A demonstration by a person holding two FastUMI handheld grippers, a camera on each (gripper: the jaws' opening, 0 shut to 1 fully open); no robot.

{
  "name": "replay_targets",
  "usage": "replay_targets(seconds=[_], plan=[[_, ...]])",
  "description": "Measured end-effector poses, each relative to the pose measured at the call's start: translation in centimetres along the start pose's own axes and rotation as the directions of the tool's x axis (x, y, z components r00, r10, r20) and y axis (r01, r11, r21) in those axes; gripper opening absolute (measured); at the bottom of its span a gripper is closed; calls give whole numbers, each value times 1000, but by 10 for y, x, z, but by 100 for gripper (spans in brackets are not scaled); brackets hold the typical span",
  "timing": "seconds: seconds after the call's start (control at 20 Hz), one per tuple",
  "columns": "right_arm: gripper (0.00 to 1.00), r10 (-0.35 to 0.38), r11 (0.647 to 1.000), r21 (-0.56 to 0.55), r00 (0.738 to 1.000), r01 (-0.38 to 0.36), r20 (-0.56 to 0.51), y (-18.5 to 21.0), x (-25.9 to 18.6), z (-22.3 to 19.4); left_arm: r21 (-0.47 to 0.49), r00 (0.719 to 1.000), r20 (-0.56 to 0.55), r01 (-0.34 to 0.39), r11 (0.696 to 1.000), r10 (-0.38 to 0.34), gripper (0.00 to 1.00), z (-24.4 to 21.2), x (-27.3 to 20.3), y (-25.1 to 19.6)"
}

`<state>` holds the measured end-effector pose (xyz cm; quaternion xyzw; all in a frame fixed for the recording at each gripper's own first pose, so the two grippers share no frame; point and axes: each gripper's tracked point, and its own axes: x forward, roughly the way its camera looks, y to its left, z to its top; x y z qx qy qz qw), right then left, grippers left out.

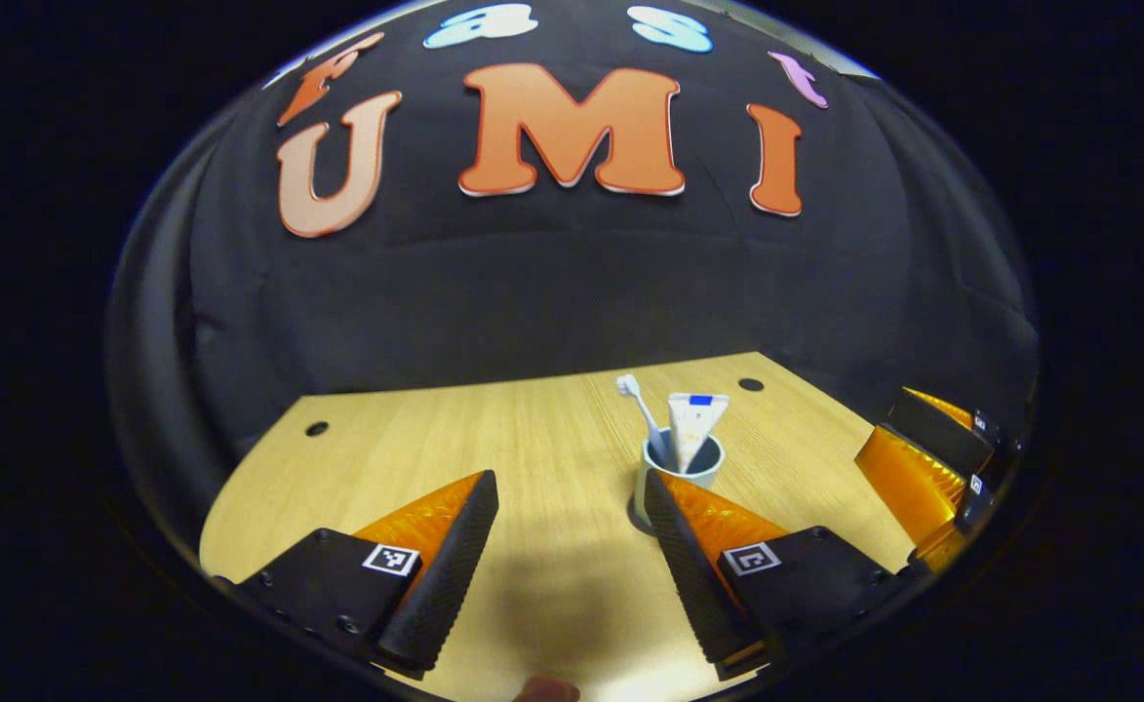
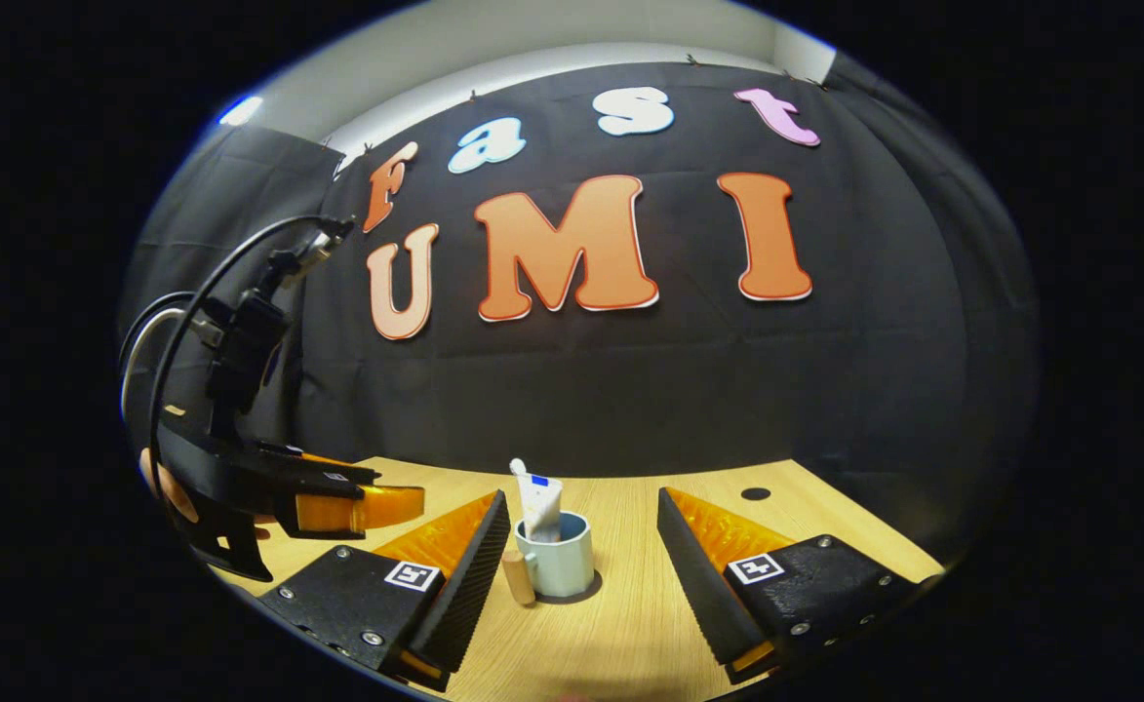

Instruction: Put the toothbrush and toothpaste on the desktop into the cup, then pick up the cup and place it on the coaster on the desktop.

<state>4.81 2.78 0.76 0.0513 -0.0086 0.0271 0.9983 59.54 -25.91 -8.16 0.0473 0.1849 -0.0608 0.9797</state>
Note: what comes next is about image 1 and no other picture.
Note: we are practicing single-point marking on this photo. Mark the black backdrop cloth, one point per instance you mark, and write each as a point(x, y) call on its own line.
point(532, 292)

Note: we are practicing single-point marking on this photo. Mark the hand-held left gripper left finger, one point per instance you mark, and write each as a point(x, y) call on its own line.
point(450, 575)

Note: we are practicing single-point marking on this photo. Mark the wooden desktop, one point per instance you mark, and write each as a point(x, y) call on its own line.
point(493, 439)

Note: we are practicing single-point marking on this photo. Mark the white toothpaste tube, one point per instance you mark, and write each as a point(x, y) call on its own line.
point(693, 429)

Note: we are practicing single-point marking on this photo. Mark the white toothbrush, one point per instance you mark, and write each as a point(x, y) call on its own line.
point(630, 386)

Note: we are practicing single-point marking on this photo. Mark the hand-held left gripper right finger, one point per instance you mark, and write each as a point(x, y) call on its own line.
point(684, 575)

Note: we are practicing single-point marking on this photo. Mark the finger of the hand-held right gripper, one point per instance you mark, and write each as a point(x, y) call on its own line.
point(908, 483)
point(937, 434)

